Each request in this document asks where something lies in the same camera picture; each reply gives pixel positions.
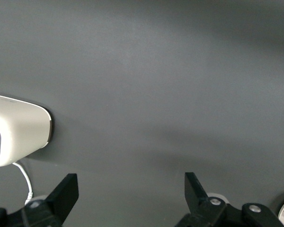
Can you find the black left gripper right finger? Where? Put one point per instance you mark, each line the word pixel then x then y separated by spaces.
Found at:
pixel 196 196

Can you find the white toaster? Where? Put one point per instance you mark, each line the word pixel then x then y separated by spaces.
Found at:
pixel 19 127

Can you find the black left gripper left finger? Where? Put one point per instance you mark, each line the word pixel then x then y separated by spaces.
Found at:
pixel 64 196

